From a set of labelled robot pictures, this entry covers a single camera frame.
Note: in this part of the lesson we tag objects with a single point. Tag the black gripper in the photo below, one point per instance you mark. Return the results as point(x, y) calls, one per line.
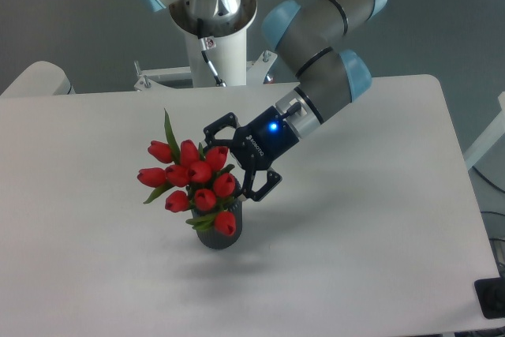
point(263, 140)

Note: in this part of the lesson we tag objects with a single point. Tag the red tulip bouquet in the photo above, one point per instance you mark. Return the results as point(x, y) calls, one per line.
point(199, 181)

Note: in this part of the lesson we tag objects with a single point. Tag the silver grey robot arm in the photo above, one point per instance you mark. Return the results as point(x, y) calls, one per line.
point(304, 38)

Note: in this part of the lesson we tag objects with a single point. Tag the dark grey ribbed vase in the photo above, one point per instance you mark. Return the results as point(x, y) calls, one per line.
point(221, 238)

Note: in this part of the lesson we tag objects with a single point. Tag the white rounded furniture piece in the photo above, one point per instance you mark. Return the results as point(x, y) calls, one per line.
point(40, 79)

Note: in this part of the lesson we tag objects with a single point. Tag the black box at table edge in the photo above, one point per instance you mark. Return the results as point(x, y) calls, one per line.
point(490, 294)

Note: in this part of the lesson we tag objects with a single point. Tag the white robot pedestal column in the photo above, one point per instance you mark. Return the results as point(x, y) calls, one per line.
point(215, 33)

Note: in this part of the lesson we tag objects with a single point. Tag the white frame bar right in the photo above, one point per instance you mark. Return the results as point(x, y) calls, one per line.
point(491, 134)

